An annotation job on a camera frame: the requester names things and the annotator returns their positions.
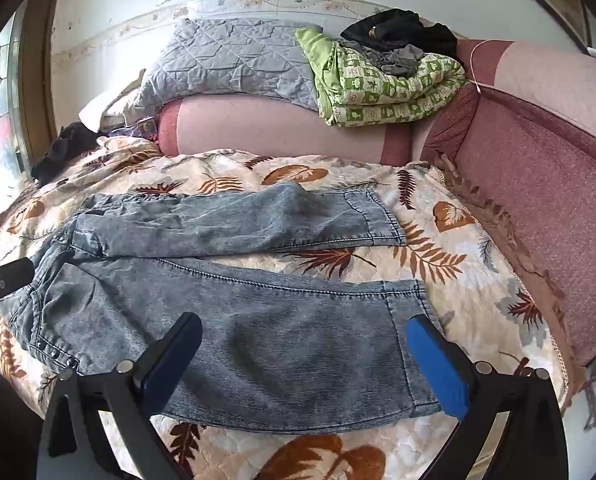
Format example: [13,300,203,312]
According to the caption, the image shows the green patterned quilt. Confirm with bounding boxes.
[295,26,466,128]

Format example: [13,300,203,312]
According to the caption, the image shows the black crumpled cloth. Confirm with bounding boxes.
[30,122,104,186]

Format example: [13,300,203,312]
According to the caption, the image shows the white pillow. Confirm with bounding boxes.
[78,67,151,133]

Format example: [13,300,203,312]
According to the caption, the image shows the grey quilted blanket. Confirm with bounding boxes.
[130,16,329,113]

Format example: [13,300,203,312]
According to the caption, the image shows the leaf print blanket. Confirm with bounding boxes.
[0,135,573,480]

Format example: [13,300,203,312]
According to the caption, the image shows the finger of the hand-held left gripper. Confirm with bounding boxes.
[0,257,35,327]

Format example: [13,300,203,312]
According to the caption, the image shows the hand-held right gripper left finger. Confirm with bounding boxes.
[40,311,203,480]

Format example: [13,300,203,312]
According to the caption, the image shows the black clothing pile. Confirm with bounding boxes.
[340,8,461,61]

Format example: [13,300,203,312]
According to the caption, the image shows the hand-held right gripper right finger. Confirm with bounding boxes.
[406,314,569,480]

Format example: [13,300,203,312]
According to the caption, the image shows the grey crumpled cloth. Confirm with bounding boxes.
[350,42,426,79]

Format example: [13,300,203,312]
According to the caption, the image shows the pink bolster cushion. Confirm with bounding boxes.
[157,95,413,166]

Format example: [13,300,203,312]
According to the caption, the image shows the grey washed denim pants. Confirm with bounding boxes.
[0,181,446,435]

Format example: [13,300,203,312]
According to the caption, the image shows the white cable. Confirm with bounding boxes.
[465,38,493,93]

